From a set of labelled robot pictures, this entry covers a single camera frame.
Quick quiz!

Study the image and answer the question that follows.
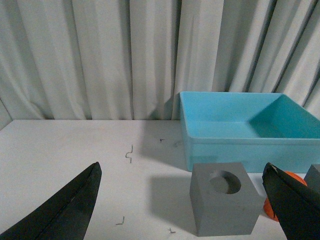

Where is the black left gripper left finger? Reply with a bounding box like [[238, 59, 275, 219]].
[[0, 162, 102, 240]]

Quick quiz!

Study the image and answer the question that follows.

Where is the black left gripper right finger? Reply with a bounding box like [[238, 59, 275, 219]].
[[262, 162, 320, 240]]

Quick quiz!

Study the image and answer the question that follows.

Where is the orange round part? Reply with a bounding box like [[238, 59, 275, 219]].
[[263, 171, 307, 222]]

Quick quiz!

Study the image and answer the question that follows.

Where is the gray block with square hole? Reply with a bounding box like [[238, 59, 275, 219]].
[[304, 164, 320, 193]]

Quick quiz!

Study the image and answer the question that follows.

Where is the gray block with round hole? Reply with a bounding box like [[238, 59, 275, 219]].
[[189, 162, 264, 237]]

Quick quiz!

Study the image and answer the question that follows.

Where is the light blue plastic box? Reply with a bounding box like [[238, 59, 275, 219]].
[[179, 91, 320, 173]]

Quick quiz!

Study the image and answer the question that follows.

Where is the white pleated curtain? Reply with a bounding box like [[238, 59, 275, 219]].
[[0, 0, 320, 127]]

